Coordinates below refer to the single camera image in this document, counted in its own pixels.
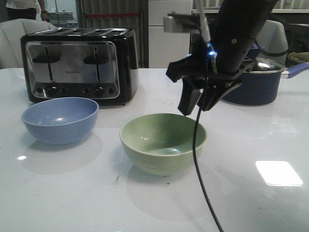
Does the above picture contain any white cabinet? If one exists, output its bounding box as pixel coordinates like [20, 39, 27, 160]
[148, 0, 193, 68]

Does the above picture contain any grey chair left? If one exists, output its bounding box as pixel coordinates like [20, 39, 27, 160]
[0, 18, 56, 69]

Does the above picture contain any glass pot lid blue knob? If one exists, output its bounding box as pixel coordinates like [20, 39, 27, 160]
[247, 45, 288, 73]

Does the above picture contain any black four-slot toaster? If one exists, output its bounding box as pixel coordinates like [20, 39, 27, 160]
[21, 28, 139, 106]

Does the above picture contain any grey chair right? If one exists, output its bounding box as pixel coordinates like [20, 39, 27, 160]
[256, 20, 289, 64]

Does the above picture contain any dark blue saucepan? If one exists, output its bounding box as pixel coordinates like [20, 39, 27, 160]
[222, 62, 309, 106]

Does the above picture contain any person in background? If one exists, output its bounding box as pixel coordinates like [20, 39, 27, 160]
[6, 0, 50, 22]

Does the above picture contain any blue bowl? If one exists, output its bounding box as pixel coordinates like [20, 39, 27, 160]
[21, 97, 99, 145]

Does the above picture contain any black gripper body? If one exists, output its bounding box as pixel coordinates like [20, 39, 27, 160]
[166, 55, 255, 89]

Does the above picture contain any green bowl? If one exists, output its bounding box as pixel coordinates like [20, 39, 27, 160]
[120, 113, 207, 175]

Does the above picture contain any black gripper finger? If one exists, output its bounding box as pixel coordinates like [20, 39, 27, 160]
[178, 79, 201, 116]
[197, 84, 232, 111]

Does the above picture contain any black cable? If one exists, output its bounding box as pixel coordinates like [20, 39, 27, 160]
[192, 57, 225, 232]

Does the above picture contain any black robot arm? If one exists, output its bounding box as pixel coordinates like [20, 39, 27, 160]
[163, 0, 276, 116]

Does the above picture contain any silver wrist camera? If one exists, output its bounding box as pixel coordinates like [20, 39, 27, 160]
[163, 13, 201, 34]

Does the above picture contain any grey chair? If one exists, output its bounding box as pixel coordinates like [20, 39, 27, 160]
[0, 18, 56, 69]
[256, 20, 289, 64]

